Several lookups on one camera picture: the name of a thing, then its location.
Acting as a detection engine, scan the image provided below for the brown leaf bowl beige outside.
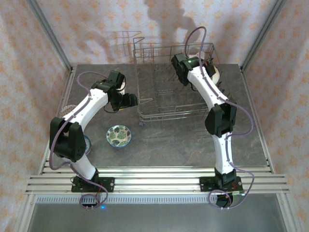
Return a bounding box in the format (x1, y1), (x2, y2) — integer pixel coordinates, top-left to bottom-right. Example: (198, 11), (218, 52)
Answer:
(208, 65), (222, 86)

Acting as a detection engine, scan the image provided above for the grey wire dish rack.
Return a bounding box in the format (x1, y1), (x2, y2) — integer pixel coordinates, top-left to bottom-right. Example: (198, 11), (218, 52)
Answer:
(132, 36), (237, 128)

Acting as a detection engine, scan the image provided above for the green leaf pattern bowl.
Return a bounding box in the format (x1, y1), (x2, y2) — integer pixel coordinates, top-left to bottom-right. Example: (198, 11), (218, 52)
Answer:
(106, 124), (132, 148)

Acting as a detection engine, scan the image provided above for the blue white floral bowl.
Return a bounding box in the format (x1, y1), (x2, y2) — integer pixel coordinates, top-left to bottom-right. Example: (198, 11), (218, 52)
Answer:
(83, 134), (93, 156)

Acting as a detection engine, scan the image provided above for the red-brown lattice pattern bowl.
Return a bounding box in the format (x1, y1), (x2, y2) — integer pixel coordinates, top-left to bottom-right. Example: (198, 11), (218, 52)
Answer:
(59, 104), (77, 116)

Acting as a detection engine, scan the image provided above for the thin black left wrist cable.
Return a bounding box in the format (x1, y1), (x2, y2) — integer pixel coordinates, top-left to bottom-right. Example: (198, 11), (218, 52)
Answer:
(103, 101), (121, 113)

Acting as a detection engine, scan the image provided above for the aluminium side rail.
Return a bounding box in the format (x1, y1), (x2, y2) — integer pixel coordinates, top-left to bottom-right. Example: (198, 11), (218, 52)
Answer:
(240, 65), (275, 174)
(38, 66), (77, 176)

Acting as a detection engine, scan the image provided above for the aluminium frame post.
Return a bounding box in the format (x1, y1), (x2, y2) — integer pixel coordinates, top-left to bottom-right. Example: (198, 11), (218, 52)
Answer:
(240, 0), (288, 73)
(26, 0), (74, 71)

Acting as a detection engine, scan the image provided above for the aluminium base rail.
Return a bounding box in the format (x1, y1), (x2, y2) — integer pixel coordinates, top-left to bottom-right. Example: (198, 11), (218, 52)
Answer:
(25, 166), (290, 195)

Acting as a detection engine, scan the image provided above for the grey slotted cable duct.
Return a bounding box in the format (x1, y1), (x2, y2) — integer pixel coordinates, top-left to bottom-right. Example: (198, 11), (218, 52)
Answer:
(36, 195), (278, 204)

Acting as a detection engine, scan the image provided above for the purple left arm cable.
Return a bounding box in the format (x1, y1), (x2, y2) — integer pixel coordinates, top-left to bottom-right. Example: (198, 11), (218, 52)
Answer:
(49, 71), (109, 210)

